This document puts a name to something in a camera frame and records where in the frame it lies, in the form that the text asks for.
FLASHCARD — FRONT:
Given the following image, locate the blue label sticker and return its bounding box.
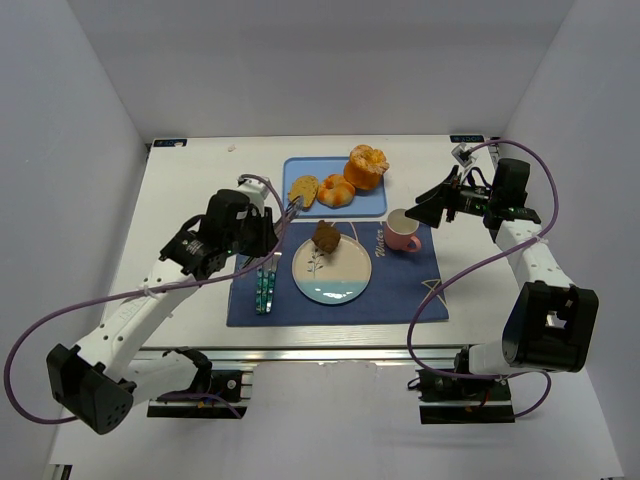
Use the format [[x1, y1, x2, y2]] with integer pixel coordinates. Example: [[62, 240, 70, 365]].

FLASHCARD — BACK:
[[152, 139, 187, 148], [449, 134, 485, 144]]

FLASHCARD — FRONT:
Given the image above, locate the knife with green handle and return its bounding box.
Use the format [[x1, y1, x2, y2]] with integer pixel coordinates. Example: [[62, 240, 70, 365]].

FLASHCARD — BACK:
[[262, 260, 274, 314]]

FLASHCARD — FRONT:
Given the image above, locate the cream and blue plate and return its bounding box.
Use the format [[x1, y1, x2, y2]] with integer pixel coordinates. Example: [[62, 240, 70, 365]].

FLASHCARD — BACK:
[[291, 234, 372, 305]]

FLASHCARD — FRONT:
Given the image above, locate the fork with green handle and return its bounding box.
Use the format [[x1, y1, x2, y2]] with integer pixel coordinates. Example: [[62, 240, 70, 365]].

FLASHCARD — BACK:
[[265, 252, 282, 313]]

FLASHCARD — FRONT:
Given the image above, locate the sugar-topped tall orange bun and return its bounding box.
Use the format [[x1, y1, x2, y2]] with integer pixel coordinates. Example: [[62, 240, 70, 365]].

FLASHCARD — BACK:
[[343, 144, 389, 191]]

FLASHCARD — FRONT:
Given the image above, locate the spoon with green handle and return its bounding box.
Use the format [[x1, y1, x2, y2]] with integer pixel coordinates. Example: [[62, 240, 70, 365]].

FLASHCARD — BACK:
[[256, 266, 269, 314]]

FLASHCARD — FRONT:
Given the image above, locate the orange striped round bun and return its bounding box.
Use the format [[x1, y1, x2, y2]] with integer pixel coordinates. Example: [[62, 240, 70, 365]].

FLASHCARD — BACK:
[[317, 174, 356, 208]]

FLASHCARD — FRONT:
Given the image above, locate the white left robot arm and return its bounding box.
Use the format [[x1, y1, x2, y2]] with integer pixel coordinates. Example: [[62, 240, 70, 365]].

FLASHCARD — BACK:
[[46, 178, 278, 435]]

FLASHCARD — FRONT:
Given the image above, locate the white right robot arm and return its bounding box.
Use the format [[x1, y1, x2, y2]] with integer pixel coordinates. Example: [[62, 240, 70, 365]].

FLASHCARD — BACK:
[[406, 158, 599, 378]]

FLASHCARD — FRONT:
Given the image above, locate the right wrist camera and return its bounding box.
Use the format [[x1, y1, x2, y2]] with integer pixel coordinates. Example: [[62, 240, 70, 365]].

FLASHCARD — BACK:
[[451, 143, 477, 168]]

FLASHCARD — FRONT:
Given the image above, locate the pink mug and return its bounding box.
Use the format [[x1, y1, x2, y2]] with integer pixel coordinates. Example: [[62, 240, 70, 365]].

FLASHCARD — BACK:
[[383, 209, 422, 253]]

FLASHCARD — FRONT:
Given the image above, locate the light blue tray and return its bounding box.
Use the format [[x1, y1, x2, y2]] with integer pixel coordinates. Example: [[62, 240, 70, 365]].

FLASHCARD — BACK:
[[283, 156, 387, 218]]

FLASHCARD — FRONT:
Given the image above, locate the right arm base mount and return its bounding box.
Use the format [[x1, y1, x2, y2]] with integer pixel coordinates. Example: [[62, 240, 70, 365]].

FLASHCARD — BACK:
[[407, 369, 515, 425]]

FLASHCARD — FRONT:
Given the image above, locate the yellow bread slice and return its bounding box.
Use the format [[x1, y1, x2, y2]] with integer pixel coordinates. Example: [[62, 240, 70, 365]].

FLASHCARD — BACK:
[[287, 175, 319, 210]]

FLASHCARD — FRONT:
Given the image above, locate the blue cloth placemat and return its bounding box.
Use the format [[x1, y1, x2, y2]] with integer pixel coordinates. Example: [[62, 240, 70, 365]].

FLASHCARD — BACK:
[[226, 222, 441, 327]]

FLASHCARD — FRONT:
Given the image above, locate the brown chocolate croissant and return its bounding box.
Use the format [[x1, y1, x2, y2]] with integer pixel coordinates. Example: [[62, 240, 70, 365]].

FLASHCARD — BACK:
[[311, 220, 341, 254]]

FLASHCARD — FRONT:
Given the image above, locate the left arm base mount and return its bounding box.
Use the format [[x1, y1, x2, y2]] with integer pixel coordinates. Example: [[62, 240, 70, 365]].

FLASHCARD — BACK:
[[147, 348, 252, 420]]

